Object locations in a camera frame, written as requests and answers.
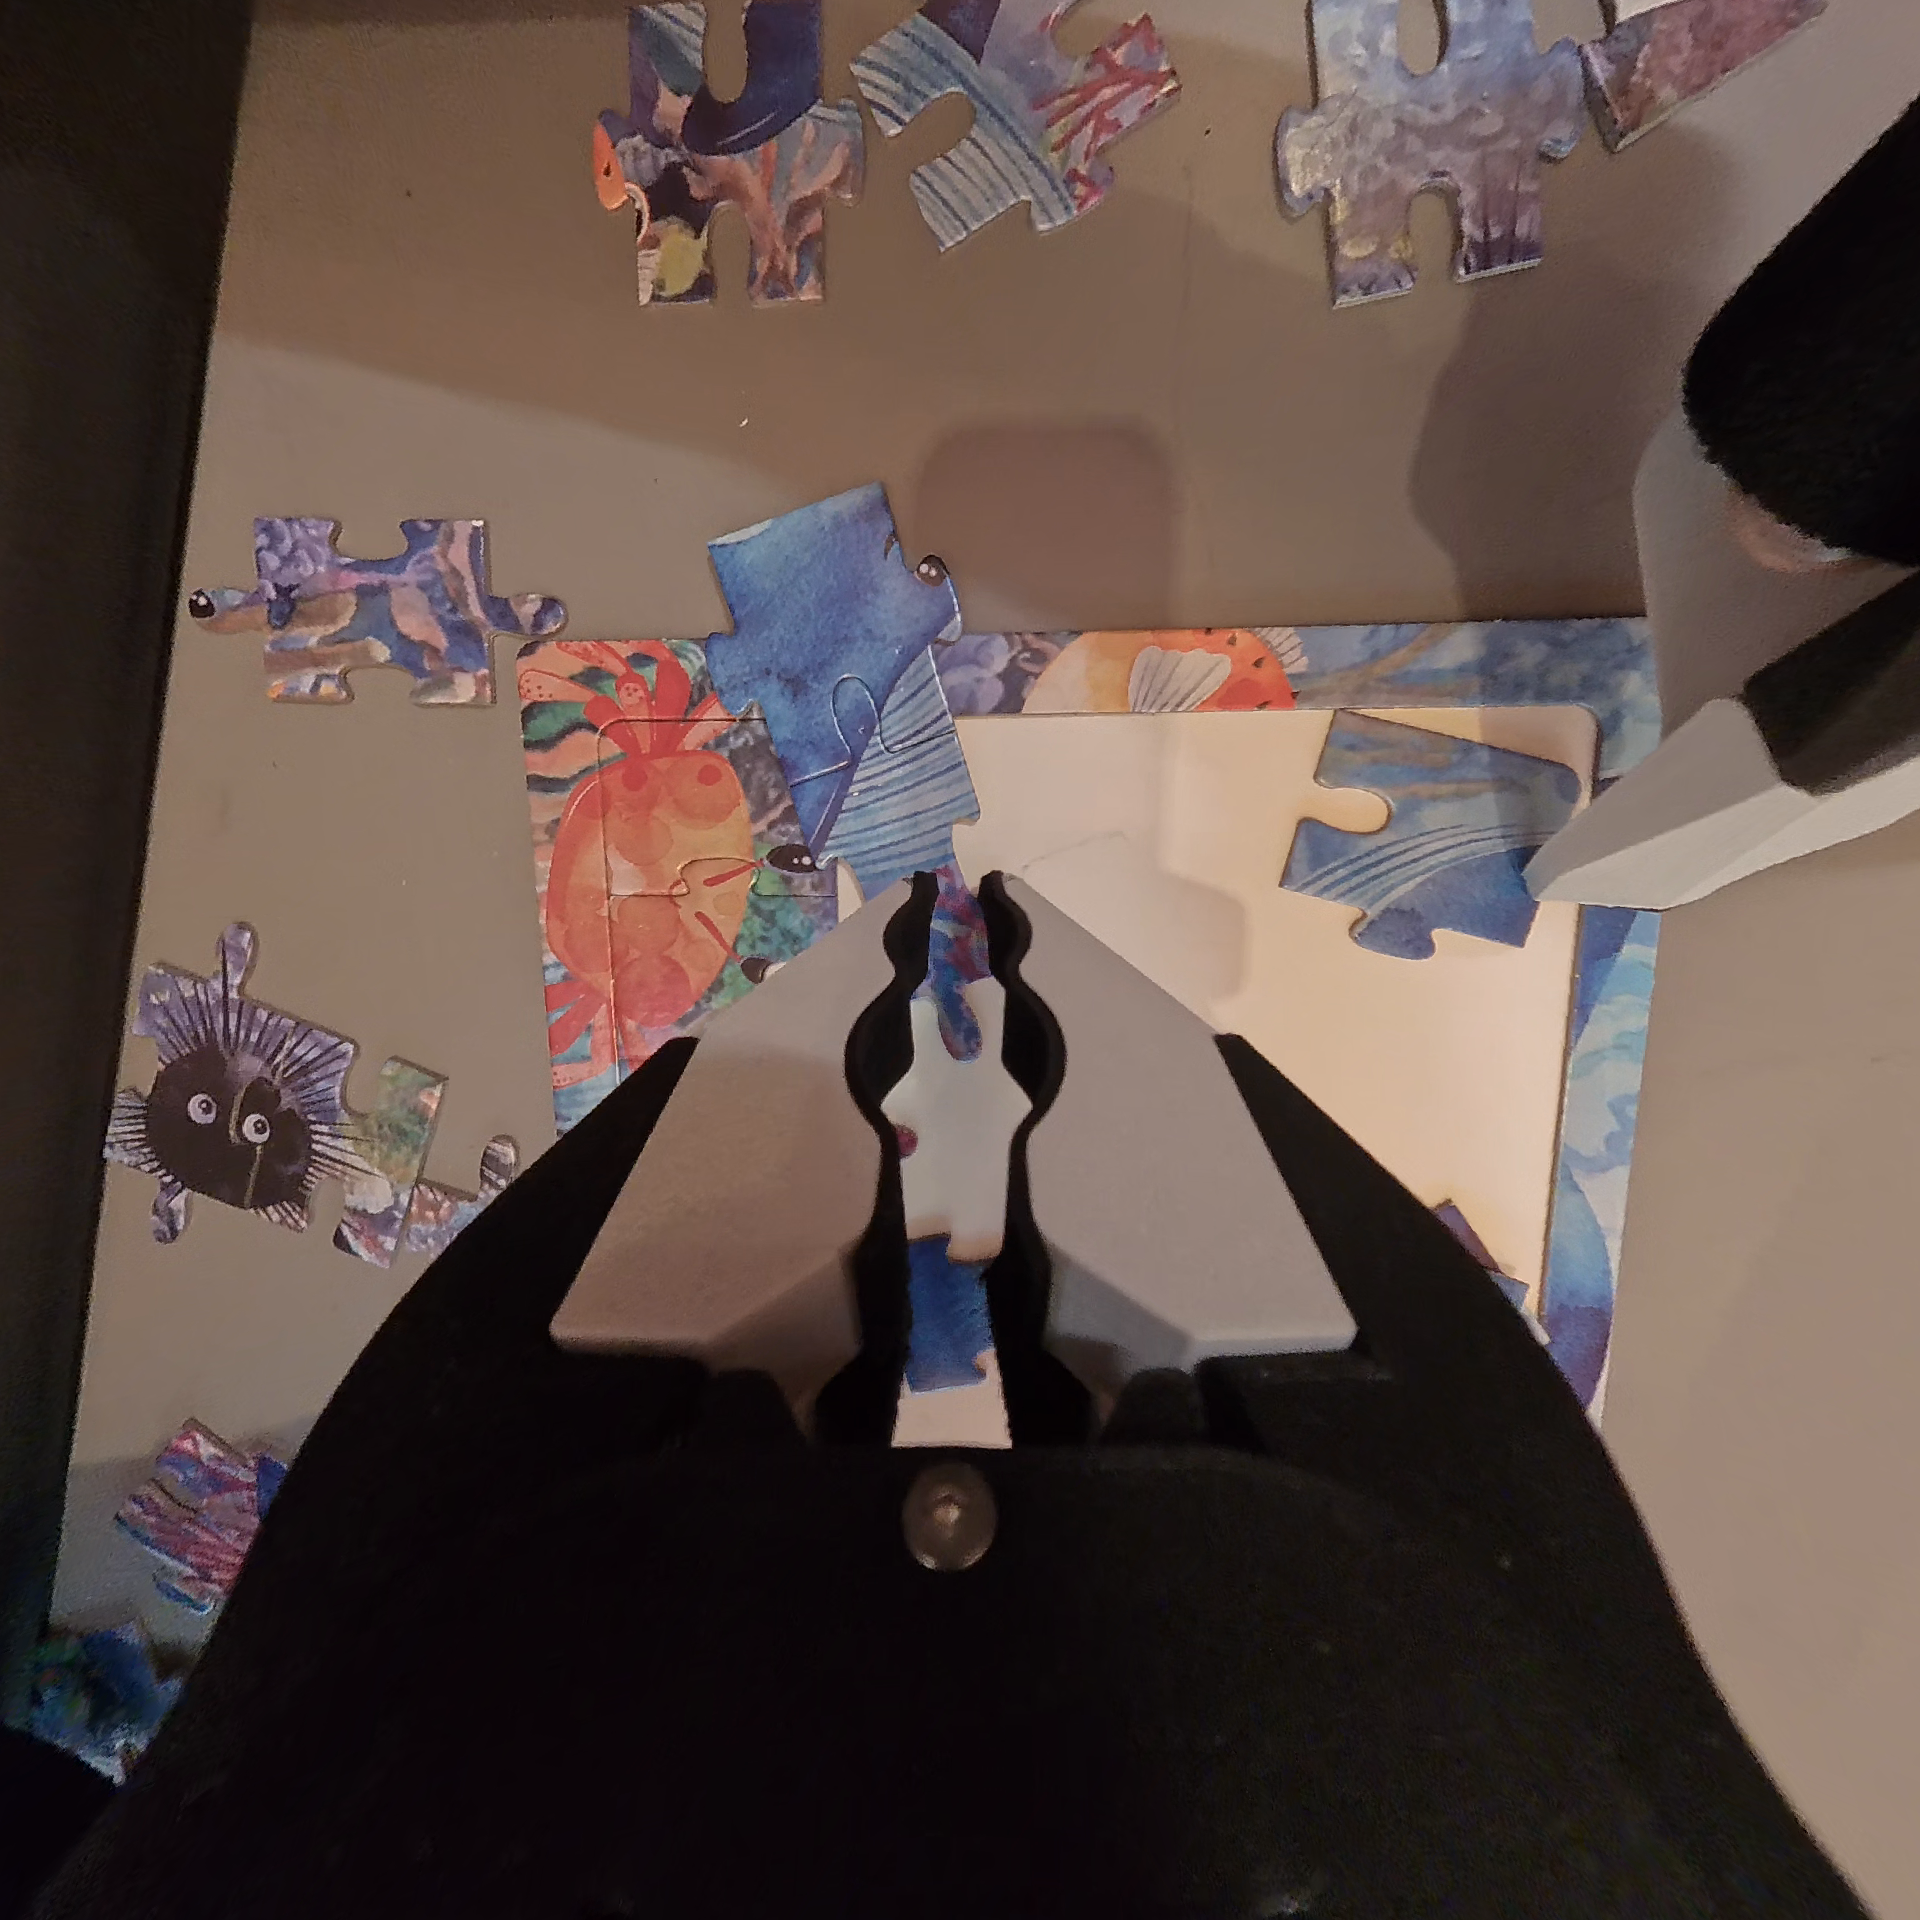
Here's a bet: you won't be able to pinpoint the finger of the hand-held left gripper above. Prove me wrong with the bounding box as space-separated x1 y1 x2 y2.
1529 439 1920 913

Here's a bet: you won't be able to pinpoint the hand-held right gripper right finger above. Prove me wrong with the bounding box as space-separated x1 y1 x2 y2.
976 870 1357 1443

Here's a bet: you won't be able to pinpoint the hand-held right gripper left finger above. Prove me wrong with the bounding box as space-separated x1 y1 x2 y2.
550 870 939 1443

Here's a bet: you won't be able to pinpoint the sea print jigsaw puzzle board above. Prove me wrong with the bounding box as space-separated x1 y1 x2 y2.
514 615 1662 1419

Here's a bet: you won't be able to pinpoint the blue swoosh corner puzzle piece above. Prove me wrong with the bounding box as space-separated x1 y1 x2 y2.
1279 708 1595 963

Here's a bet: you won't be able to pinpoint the joined orange crab puzzle pieces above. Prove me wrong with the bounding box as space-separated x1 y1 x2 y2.
596 717 842 1054

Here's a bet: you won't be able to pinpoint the striped whale belly puzzle piece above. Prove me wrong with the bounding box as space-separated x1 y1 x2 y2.
808 676 986 887

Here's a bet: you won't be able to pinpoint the dark blue whale eye piece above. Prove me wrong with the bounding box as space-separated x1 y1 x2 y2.
706 478 965 782

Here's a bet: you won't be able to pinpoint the grey blue white puzzle piece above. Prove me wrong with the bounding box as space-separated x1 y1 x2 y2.
1583 0 1830 152

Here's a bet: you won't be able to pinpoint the pale blue zebra-striped puzzle piece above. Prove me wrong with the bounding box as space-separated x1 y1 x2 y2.
1275 0 1587 313

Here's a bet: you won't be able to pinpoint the black spiny fish puzzle piece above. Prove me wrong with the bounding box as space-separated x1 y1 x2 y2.
106 921 450 1265

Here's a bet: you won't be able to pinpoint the blue purple puzzle piece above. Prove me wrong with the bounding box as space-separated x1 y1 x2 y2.
191 516 570 708

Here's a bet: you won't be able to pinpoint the blue green reef puzzle piece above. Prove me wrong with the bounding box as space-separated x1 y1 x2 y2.
27 1626 189 1784

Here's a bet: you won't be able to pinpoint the black mesh chair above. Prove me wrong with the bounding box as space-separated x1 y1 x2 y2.
0 0 255 1802

